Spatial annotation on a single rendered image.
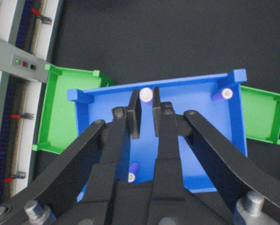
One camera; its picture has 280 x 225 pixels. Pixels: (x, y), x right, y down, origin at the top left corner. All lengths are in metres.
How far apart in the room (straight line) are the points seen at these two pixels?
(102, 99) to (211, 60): 0.58
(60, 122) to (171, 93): 0.47
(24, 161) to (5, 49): 0.48
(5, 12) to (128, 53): 0.48
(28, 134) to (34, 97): 0.17
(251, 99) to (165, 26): 0.50
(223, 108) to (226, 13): 0.63
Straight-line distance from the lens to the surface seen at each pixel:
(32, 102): 0.86
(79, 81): 0.67
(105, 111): 0.37
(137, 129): 0.16
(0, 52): 0.70
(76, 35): 0.94
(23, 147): 0.89
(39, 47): 0.89
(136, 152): 0.36
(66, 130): 0.68
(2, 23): 0.75
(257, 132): 0.86
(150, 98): 0.21
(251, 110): 0.85
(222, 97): 0.31
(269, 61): 0.93
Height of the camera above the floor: 0.75
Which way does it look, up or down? 83 degrees down
